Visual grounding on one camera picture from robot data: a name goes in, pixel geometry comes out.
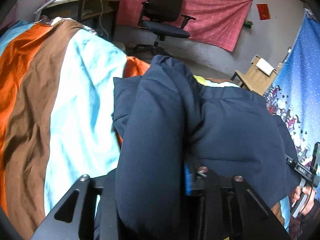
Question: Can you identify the navy blue padded jacket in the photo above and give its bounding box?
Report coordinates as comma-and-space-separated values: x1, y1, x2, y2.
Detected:
113, 56, 299, 239

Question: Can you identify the person's right hand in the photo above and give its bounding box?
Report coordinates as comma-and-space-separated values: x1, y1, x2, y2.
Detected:
291, 186, 317, 216

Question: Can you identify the blue patterned curtain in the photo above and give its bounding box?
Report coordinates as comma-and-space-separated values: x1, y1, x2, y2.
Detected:
264, 10, 319, 168

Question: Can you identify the wooden chair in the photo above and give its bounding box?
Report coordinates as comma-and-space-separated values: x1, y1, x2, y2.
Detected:
231, 55, 283, 96

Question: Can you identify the striped colourful bed sheet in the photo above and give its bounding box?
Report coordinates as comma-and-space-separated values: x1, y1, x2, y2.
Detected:
0, 16, 292, 240

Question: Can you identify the yellow-green plastic bin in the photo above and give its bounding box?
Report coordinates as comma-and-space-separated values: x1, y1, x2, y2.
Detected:
113, 42, 126, 54

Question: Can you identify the wooden desk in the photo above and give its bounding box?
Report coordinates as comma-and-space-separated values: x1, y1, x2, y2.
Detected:
36, 0, 120, 41

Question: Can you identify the black office chair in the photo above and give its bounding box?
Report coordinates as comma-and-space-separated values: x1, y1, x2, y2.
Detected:
131, 0, 196, 56

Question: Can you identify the red paper on wall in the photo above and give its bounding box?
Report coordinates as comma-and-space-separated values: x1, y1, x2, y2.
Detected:
257, 3, 270, 21

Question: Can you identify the red checked wall cloth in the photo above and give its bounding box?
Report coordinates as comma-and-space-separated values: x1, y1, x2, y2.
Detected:
117, 0, 252, 51

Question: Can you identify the white cable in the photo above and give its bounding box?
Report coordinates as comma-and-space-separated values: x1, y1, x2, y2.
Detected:
72, 0, 111, 41

